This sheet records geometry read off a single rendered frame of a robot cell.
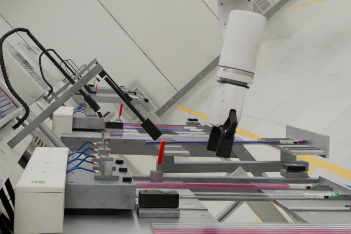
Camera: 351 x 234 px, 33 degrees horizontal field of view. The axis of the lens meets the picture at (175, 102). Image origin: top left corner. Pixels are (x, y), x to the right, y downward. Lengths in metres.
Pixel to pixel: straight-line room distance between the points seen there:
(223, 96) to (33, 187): 0.49
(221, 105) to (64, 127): 1.26
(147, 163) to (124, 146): 3.64
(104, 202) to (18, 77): 1.28
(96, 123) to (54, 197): 1.58
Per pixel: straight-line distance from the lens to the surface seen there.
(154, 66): 8.97
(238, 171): 1.85
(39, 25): 8.94
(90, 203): 1.16
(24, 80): 2.38
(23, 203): 1.03
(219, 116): 1.30
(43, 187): 1.02
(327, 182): 1.59
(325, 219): 1.25
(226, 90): 1.30
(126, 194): 1.16
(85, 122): 2.59
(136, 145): 2.29
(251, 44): 1.32
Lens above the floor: 1.37
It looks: 9 degrees down
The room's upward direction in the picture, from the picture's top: 41 degrees counter-clockwise
